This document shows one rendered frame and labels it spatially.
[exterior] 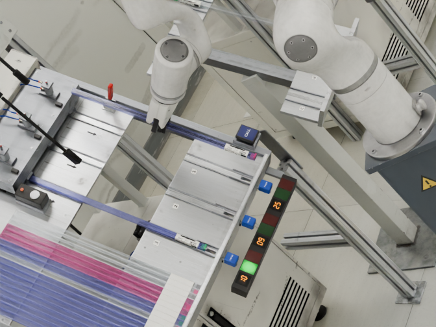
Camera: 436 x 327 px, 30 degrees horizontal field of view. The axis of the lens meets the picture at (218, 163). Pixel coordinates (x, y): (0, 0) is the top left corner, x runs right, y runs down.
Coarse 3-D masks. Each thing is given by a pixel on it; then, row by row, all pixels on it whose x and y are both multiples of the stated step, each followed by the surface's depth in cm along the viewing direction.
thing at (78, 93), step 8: (80, 96) 207; (88, 96) 207; (96, 96) 207; (104, 104) 206; (112, 104) 205; (120, 104) 205; (128, 112) 204; (136, 112) 204; (144, 120) 204; (168, 128) 202; (176, 128) 201; (184, 128) 201; (192, 136) 200; (200, 136) 200; (216, 144) 199; (224, 144) 199; (248, 152) 198
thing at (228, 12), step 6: (174, 0) 230; (204, 6) 227; (210, 6) 227; (216, 6) 227; (222, 12) 226; (228, 12) 226; (234, 12) 225; (240, 12) 225; (246, 18) 225; (252, 18) 224; (258, 18) 224; (264, 18) 224; (270, 24) 223
